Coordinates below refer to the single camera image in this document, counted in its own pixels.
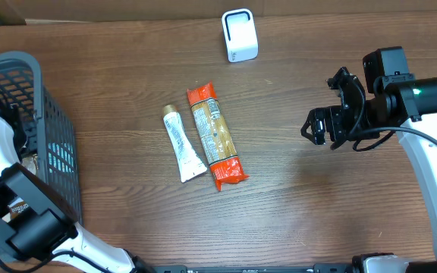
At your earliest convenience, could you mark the orange spaghetti pasta package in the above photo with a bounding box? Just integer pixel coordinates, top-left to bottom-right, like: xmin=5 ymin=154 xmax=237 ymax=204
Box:
xmin=187 ymin=82 xmax=249 ymax=191

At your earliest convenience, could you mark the white shampoo tube gold cap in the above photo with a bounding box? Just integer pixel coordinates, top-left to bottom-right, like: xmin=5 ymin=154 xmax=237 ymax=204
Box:
xmin=162 ymin=105 xmax=207 ymax=183

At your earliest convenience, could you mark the teal snack wrapper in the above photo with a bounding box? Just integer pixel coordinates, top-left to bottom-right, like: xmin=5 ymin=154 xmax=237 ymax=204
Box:
xmin=47 ymin=143 xmax=75 ymax=175

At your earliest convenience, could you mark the beige brown snack pouch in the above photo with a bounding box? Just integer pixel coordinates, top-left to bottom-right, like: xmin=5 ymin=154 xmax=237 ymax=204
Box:
xmin=8 ymin=197 xmax=29 ymax=219

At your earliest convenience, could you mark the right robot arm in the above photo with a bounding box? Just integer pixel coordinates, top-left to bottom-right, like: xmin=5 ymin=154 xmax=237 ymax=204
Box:
xmin=300 ymin=46 xmax=437 ymax=273

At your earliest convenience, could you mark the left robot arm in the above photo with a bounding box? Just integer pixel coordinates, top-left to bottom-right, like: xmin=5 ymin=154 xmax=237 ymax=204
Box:
xmin=0 ymin=100 xmax=152 ymax=272

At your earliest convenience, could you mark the white barcode scanner stand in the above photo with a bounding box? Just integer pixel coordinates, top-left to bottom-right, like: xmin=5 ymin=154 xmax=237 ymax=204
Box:
xmin=222 ymin=8 xmax=259 ymax=63

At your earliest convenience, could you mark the grey plastic shopping basket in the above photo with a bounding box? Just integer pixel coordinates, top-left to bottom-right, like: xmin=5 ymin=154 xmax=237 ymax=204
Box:
xmin=0 ymin=51 xmax=83 ymax=270

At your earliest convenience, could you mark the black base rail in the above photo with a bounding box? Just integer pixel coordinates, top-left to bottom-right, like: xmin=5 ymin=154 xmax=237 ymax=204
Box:
xmin=153 ymin=263 xmax=360 ymax=273

